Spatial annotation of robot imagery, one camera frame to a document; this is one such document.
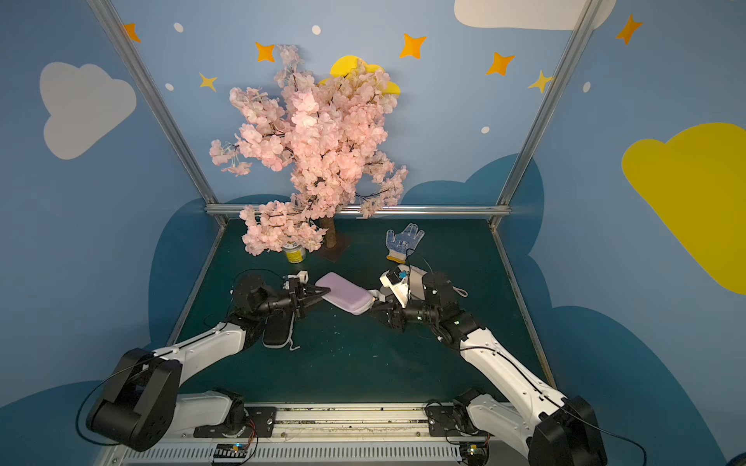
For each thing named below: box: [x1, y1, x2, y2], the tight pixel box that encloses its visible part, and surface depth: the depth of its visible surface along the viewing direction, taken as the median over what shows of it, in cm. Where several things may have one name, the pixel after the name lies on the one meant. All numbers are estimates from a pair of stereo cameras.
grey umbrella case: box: [314, 271, 374, 316], surface depth 75 cm
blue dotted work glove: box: [384, 223, 426, 265], surface depth 117 cm
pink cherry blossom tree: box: [209, 46, 409, 256], surface depth 76 cm
